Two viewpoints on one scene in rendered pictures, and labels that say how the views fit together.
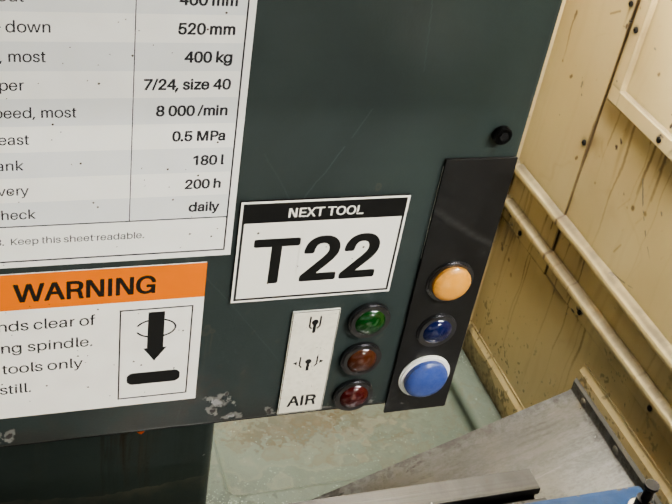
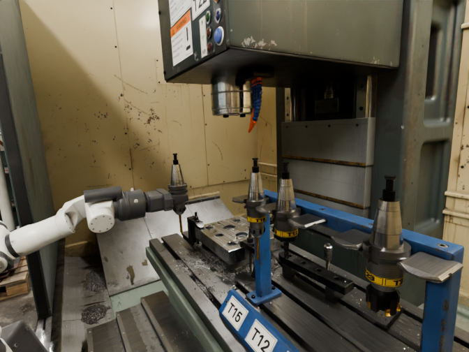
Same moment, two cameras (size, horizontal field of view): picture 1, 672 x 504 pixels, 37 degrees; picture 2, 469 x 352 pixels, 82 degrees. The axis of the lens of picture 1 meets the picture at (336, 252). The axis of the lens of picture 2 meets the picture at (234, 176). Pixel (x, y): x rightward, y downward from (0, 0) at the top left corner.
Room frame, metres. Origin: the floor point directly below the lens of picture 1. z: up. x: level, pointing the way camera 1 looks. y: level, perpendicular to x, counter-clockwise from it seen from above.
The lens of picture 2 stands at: (0.43, -0.69, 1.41)
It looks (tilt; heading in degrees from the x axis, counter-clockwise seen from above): 10 degrees down; 82
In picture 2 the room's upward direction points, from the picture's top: 3 degrees counter-clockwise
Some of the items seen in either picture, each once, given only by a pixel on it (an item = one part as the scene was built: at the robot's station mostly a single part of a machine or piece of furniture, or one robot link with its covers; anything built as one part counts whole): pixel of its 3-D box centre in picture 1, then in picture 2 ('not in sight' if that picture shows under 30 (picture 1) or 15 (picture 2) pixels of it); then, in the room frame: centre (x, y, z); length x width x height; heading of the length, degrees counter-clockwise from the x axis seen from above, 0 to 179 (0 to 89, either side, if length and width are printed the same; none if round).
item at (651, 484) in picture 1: (646, 496); (389, 188); (0.70, -0.35, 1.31); 0.02 x 0.02 x 0.03
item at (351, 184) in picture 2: not in sight; (319, 177); (0.98, 0.46, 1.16); 0.48 x 0.05 x 0.51; 113
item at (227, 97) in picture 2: not in sight; (233, 97); (0.57, 0.28, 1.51); 0.16 x 0.16 x 0.12
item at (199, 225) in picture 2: not in sight; (196, 228); (0.40, 0.45, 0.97); 0.13 x 0.03 x 0.15; 113
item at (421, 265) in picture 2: not in sight; (426, 267); (0.72, -0.40, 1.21); 0.07 x 0.05 x 0.01; 23
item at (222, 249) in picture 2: not in sight; (235, 236); (0.56, 0.34, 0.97); 0.29 x 0.23 x 0.05; 113
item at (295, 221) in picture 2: not in sight; (304, 221); (0.63, -0.20, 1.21); 0.07 x 0.05 x 0.01; 23
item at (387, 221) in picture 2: not in sight; (387, 221); (0.70, -0.35, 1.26); 0.04 x 0.04 x 0.07
